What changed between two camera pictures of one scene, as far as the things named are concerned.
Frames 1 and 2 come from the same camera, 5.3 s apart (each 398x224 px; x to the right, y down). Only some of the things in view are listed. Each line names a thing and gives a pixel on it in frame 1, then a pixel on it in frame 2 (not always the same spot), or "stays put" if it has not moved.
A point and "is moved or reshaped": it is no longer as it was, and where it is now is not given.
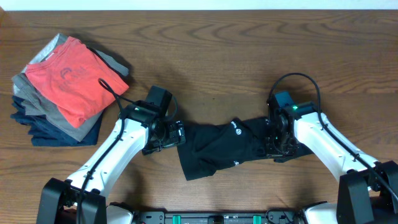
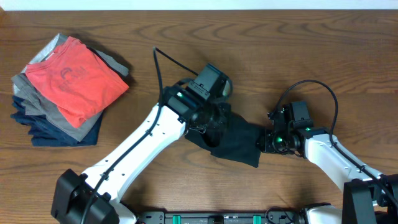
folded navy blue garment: [44, 133] stays put
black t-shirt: [205, 149] is moved or reshaped
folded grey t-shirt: [35, 103] stays put
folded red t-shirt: [79, 81] stays put
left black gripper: [175, 134] → [214, 123]
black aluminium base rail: [222, 217] stays put
